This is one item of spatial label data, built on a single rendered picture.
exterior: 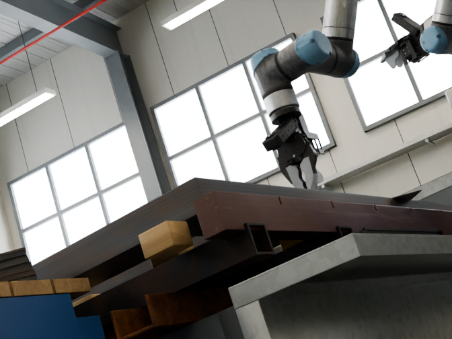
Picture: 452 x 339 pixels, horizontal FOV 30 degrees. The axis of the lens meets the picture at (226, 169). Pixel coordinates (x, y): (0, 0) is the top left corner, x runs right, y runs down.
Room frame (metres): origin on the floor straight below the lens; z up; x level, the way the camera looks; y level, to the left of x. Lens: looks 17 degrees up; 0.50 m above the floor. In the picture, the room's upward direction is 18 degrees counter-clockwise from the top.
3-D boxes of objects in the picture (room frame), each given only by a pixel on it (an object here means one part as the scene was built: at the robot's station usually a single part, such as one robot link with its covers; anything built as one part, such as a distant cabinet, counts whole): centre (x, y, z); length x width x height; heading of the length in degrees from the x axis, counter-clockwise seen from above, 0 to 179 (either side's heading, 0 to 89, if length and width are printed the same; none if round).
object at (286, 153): (1.82, -0.17, 1.07); 0.09 x 0.08 x 0.12; 149
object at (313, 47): (1.76, -0.26, 1.22); 0.11 x 0.11 x 0.08; 52
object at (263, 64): (1.81, -0.17, 1.23); 0.09 x 0.08 x 0.11; 52
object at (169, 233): (1.24, 0.12, 0.79); 0.06 x 0.05 x 0.04; 59
